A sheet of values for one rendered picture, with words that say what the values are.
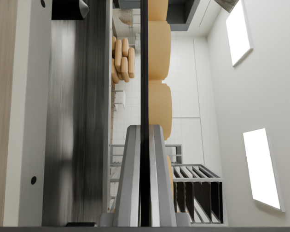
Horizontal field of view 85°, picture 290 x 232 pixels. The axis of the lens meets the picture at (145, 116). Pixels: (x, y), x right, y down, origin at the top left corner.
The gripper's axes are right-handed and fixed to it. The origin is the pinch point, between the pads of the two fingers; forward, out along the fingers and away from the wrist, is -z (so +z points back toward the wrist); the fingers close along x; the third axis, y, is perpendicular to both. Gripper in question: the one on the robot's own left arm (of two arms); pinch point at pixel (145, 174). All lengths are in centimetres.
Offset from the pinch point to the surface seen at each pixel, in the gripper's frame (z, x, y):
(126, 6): -77, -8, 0
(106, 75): -35.2, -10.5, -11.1
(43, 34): -12.2, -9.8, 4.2
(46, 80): -9.7, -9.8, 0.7
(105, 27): -45.0, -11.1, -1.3
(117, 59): -370, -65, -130
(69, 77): -25.8, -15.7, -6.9
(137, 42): -489, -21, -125
